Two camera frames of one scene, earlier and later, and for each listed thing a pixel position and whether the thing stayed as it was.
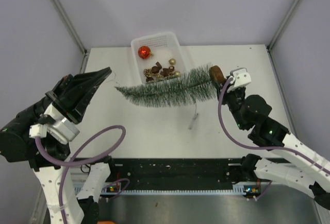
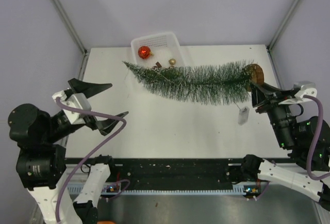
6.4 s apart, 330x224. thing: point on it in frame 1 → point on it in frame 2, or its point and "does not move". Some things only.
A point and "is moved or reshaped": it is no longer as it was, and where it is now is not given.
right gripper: [235, 90] → [260, 97]
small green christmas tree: [191, 86] is moved or reshaped
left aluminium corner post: [64, 13] does not move
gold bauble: [172, 61] does not move
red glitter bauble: [144, 52] does not move
